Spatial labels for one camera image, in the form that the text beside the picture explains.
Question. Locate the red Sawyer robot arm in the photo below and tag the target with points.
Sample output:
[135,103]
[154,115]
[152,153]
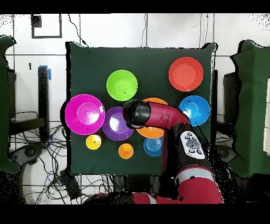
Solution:
[164,114]

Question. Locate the purple bowl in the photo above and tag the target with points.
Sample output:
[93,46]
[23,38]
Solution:
[114,124]

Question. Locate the black square frame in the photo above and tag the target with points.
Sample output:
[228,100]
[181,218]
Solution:
[36,21]

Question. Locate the large orange bowl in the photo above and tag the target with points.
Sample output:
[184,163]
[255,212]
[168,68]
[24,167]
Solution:
[150,132]

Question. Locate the large blue bowl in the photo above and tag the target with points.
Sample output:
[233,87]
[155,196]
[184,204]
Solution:
[200,107]

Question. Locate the pink bowl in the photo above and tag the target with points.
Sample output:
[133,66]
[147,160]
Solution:
[84,114]

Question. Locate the red bowl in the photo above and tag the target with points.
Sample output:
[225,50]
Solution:
[185,74]

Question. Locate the blue tape strip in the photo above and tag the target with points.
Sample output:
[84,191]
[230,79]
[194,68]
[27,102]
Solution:
[49,75]

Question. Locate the dark green table cloth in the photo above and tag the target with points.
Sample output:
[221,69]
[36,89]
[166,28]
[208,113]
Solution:
[147,59]

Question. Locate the small blue bowl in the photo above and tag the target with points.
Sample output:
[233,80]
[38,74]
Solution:
[152,146]

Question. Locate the black metal stand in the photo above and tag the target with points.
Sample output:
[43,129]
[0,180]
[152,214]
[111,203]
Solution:
[43,95]

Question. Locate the black power strip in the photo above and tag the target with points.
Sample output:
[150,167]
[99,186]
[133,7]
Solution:
[70,185]

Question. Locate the green bowl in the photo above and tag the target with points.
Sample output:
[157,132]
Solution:
[122,84]

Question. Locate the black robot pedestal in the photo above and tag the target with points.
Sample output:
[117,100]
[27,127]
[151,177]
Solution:
[137,183]

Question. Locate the yellow cup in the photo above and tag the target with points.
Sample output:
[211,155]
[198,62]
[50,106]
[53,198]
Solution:
[93,141]

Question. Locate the orange cup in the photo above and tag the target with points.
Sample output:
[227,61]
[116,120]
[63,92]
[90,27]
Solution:
[126,151]

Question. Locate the green cloth covered side table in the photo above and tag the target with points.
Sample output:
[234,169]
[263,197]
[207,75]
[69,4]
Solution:
[253,105]
[4,105]

